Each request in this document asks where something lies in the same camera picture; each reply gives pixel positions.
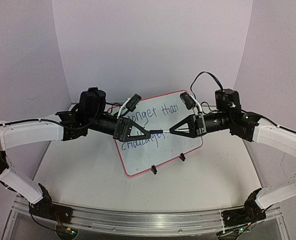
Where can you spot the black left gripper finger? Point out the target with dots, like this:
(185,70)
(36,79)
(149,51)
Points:
(131,138)
(133,128)

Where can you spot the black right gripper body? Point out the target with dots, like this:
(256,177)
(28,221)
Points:
(199,124)

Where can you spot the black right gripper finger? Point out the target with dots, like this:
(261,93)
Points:
(184,126)
(188,134)

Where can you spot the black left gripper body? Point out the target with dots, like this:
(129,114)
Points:
(119,129)

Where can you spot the black marker cap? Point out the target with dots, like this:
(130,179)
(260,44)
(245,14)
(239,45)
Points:
(158,131)

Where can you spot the pink framed whiteboard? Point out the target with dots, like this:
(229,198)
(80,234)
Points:
(156,113)

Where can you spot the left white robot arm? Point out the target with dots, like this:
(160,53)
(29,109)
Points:
(88,114)

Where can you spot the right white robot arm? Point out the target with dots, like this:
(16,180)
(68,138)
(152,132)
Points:
(248,126)

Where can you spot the right black board clip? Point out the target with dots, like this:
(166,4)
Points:
(182,157)

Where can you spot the black board clip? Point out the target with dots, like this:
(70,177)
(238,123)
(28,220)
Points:
(182,157)
(154,169)

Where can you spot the left black board clip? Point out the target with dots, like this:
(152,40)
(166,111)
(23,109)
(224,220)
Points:
(154,169)

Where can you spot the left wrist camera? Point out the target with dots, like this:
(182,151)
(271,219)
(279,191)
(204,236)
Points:
(129,105)

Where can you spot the aluminium front rail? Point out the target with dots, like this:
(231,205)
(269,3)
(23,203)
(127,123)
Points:
(78,223)

